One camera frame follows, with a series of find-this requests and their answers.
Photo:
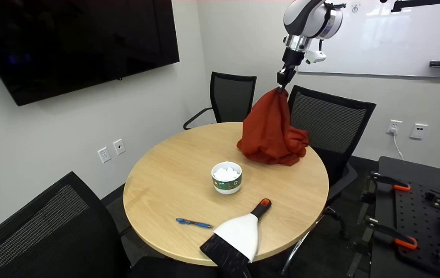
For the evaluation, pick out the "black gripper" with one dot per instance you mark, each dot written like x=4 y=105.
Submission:
x=290 y=62

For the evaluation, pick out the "red towel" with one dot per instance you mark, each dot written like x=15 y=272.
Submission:
x=273 y=133

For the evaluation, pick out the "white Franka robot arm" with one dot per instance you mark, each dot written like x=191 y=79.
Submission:
x=312 y=17

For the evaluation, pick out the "black mesh chair with armrests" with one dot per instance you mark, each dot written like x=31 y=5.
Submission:
x=233 y=98

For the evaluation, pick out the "black mesh office chair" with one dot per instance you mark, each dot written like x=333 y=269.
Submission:
x=336 y=124

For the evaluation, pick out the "white bowl with green band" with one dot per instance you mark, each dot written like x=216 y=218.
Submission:
x=227 y=178

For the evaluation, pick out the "white outlet with plug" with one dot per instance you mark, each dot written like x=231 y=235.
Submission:
x=393 y=127

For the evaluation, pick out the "round wooden table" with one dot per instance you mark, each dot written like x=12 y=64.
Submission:
x=188 y=175

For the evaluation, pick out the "black clamp with orange tip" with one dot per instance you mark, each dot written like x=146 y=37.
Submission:
x=398 y=187
x=404 y=241

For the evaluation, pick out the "black overhead bar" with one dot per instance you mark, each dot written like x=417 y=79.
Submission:
x=424 y=3

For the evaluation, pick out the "blue pen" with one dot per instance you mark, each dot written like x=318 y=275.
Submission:
x=193 y=223

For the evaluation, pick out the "black pegboard robot cart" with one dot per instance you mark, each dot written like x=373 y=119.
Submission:
x=429 y=232

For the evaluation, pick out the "large black mesh chair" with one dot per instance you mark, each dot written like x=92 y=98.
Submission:
x=49 y=237

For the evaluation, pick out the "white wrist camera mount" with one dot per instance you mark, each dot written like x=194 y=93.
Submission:
x=315 y=56

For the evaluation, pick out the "white wall whiteboard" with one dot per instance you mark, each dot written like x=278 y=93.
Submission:
x=383 y=47

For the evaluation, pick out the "white wall outlet plate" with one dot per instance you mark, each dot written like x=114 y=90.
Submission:
x=418 y=132
x=103 y=155
x=119 y=147

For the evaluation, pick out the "black wall television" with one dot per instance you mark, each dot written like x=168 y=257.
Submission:
x=74 y=41

